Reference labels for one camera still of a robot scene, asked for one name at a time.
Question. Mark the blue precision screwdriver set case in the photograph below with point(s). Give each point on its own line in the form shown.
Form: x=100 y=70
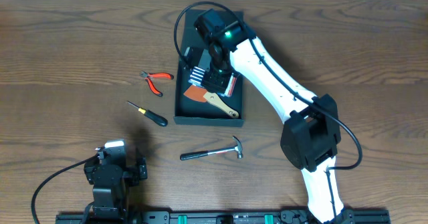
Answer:
x=212 y=81

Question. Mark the black handled claw hammer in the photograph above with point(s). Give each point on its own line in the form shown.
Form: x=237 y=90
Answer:
x=237 y=148

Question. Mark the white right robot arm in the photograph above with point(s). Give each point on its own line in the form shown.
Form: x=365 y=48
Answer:
x=221 y=50

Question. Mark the orange scraper wooden handle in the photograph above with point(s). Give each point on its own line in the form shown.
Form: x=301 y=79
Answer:
x=199 y=94

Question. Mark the black open box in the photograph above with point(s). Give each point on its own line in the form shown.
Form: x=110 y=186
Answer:
x=187 y=111

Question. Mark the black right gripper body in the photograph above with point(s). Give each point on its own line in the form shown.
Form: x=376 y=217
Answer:
x=219 y=75

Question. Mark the black yellow screwdriver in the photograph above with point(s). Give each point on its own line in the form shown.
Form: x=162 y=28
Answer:
x=157 y=119

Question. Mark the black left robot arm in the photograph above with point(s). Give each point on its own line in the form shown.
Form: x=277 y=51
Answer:
x=111 y=179

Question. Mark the black mounting rail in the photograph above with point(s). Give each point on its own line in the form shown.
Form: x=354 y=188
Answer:
x=297 y=216

